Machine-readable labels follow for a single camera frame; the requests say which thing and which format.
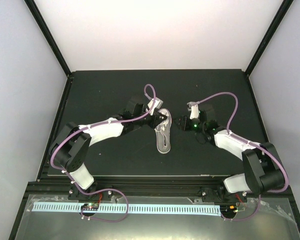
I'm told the grey canvas sneaker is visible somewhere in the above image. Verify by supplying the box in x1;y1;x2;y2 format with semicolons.
155;108;172;154

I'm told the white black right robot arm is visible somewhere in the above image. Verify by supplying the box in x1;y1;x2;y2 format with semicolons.
177;111;289;202

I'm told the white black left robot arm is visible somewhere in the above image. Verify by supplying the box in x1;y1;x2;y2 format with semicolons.
49;98;172;200

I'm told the right controller circuit board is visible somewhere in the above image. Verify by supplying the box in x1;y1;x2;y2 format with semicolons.
224;205;246;214

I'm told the controller circuit board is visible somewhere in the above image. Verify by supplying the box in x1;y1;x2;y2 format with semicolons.
80;203;99;211
224;205;246;214

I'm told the left controller circuit board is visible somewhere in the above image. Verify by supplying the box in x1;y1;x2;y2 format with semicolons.
80;203;99;211

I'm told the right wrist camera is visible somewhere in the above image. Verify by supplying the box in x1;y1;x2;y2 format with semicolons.
187;101;200;120

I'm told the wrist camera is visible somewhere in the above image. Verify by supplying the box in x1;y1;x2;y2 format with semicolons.
147;97;163;116
187;101;200;120

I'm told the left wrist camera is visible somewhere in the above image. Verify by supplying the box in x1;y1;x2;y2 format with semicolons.
147;97;163;116

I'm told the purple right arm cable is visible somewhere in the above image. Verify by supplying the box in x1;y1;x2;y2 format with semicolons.
199;92;290;222

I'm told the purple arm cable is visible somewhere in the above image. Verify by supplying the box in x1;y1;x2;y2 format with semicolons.
199;92;290;222
50;84;158;223

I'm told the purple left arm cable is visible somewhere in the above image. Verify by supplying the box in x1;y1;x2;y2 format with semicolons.
50;84;158;223

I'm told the light blue slotted cable duct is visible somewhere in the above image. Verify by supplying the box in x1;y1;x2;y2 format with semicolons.
31;202;221;217

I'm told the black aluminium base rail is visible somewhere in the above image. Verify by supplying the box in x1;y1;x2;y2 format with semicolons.
27;174;293;203

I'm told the black left frame post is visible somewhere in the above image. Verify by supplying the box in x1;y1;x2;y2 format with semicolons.
24;0;72;77

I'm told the black frame post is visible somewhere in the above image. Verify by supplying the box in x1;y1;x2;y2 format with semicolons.
245;0;294;77
24;0;72;77

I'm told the black right frame post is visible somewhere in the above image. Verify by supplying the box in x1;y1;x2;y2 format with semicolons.
245;0;294;77

